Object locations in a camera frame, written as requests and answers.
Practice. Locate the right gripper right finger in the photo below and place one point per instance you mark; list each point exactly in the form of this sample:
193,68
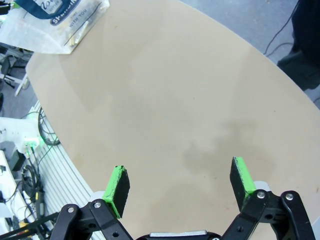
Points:
241,185

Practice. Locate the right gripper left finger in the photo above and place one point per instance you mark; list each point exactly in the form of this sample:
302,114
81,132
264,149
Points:
117,192

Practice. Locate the translucent plastic shopping bag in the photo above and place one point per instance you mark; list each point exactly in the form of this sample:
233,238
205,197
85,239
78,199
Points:
37,32

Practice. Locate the black power adapter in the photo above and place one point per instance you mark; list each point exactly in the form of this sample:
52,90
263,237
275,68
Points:
18,160

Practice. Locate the black office chair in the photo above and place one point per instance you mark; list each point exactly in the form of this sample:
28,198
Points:
6,66

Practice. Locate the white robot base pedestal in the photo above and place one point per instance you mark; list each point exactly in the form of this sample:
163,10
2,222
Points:
15,130

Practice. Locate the white desk leg frame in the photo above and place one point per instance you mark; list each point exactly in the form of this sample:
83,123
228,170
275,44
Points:
23,85

